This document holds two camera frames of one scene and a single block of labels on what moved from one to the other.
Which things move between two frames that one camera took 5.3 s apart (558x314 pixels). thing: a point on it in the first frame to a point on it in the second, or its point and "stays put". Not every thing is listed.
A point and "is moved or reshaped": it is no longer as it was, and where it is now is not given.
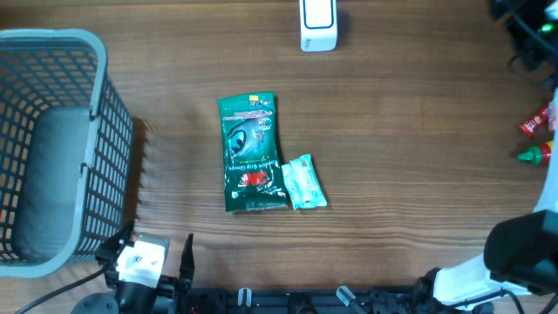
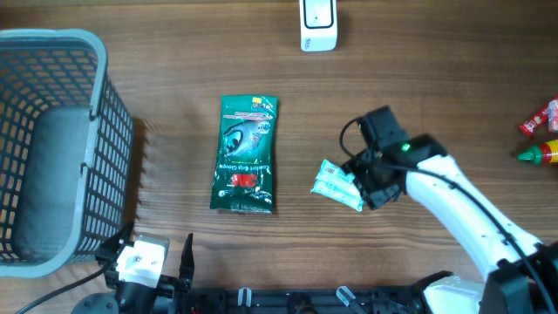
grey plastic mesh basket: (66, 151) stays put
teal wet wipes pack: (304, 187) to (336, 184)
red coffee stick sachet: (527, 127) stays put
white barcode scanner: (318, 25) stays put
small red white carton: (552, 119) stays put
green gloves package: (254, 174) is moved or reshaped
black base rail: (327, 301) stays put
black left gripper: (108, 249) stays put
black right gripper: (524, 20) to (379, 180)
